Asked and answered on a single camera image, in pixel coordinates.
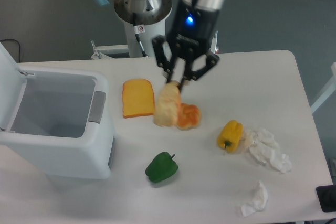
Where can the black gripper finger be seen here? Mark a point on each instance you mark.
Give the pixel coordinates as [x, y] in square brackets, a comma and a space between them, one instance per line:
[189, 74]
[161, 59]

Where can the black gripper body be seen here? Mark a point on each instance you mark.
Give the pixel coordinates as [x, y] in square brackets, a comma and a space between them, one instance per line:
[191, 29]

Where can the pale crusty bread loaf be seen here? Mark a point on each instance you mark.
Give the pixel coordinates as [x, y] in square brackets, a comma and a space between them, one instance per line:
[168, 105]

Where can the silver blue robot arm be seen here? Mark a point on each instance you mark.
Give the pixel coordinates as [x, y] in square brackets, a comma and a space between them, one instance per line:
[201, 4]

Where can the square toast bread slice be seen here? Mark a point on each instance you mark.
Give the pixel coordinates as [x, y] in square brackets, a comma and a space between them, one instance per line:
[137, 98]

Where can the round knotted bread roll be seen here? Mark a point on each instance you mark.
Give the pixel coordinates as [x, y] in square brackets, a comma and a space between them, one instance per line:
[189, 116]

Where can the white trash can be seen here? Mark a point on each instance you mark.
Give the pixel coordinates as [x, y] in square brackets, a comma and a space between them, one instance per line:
[57, 119]

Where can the yellow bell pepper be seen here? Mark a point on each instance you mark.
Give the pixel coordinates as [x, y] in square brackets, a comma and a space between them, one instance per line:
[230, 136]

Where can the large crumpled white tissue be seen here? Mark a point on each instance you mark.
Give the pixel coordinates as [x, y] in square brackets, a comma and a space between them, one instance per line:
[263, 147]

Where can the green bell pepper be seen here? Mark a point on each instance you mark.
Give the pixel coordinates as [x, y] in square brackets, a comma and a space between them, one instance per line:
[162, 167]

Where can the small crumpled white tissue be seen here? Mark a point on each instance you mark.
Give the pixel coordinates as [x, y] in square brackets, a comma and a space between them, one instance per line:
[257, 202]

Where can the black device at edge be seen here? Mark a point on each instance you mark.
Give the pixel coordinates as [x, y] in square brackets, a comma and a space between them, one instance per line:
[326, 197]

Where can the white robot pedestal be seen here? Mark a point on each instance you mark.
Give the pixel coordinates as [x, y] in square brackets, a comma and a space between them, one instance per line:
[143, 20]

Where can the white frame at right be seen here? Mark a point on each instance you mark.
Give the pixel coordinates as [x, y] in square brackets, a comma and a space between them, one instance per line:
[326, 91]

